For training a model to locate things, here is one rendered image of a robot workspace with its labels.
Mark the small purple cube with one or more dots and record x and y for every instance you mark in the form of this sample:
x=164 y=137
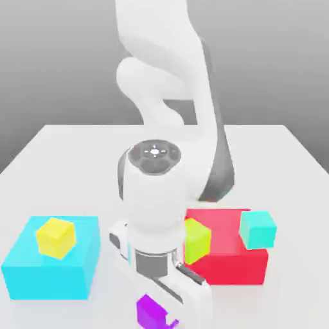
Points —
x=147 y=312

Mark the large cyan box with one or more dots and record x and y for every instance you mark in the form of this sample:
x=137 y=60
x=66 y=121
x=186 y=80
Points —
x=46 y=277

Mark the large red box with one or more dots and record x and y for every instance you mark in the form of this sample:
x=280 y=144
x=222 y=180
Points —
x=231 y=264

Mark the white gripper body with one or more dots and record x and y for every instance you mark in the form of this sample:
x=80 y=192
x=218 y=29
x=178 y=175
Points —
x=194 y=300

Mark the small lime cube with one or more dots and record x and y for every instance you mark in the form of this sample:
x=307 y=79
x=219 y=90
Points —
x=196 y=241

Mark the small turquoise cube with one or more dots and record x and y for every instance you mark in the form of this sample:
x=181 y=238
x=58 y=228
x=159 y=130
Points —
x=258 y=230

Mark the small yellow cube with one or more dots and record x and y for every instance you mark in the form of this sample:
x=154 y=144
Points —
x=55 y=239

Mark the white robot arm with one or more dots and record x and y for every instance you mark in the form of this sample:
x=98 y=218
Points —
x=154 y=195

